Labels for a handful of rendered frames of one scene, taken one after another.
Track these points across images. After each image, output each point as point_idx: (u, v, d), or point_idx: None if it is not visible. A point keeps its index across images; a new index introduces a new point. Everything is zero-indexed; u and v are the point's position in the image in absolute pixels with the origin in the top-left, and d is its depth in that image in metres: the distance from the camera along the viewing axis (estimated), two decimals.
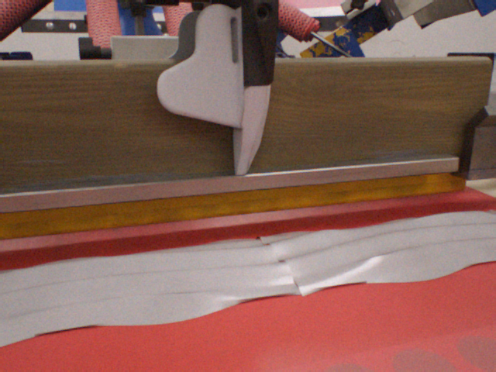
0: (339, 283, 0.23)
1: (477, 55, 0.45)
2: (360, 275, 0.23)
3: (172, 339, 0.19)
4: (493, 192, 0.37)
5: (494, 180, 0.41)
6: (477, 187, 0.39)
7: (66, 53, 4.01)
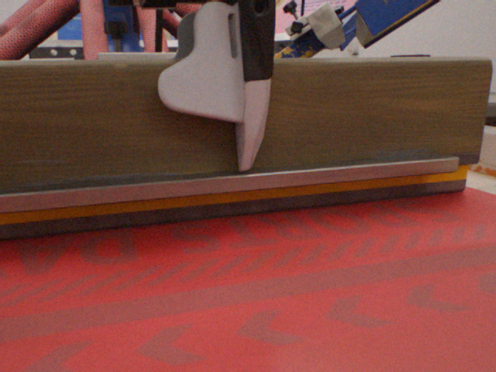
0: None
1: None
2: None
3: None
4: None
5: None
6: None
7: None
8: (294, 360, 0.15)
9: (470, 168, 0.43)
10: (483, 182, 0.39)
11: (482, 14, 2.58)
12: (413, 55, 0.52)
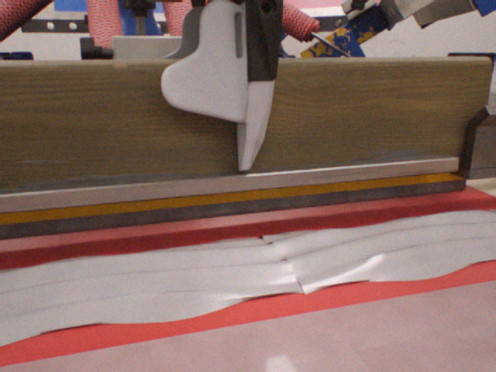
0: (341, 281, 0.23)
1: (477, 55, 0.45)
2: (363, 273, 0.24)
3: (177, 336, 0.19)
4: (494, 191, 0.38)
5: (495, 179, 0.41)
6: (478, 187, 0.39)
7: (66, 53, 4.01)
8: None
9: None
10: None
11: None
12: None
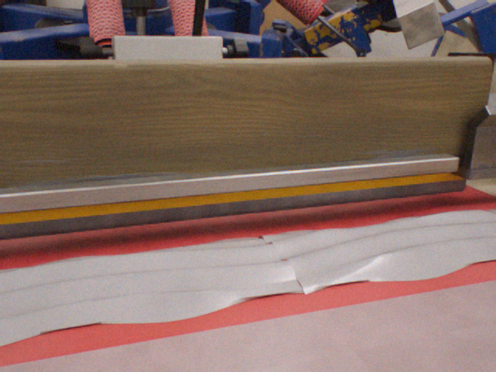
0: (341, 281, 0.23)
1: (477, 55, 0.45)
2: (363, 273, 0.24)
3: (177, 336, 0.19)
4: (494, 191, 0.38)
5: (495, 179, 0.41)
6: (478, 187, 0.39)
7: None
8: None
9: None
10: None
11: None
12: None
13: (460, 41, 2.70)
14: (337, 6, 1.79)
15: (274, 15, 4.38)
